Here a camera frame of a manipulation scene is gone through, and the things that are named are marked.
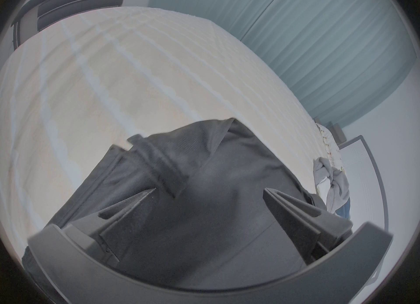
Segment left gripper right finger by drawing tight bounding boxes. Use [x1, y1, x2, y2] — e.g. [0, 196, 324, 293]
[262, 188, 354, 261]

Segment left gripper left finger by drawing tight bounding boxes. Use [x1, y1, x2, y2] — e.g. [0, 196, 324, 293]
[66, 187, 157, 263]

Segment black trousers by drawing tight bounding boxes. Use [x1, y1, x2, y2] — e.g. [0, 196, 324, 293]
[21, 118, 332, 289]

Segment pile of clothes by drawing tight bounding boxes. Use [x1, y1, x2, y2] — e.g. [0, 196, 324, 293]
[312, 157, 351, 222]

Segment bed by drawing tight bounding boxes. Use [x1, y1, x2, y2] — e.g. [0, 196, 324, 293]
[0, 6, 390, 264]

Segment white printed pillow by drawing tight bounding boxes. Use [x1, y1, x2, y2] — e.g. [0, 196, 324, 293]
[317, 124, 344, 169]

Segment grey bedside table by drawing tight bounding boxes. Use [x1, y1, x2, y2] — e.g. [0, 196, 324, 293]
[313, 117, 347, 142]

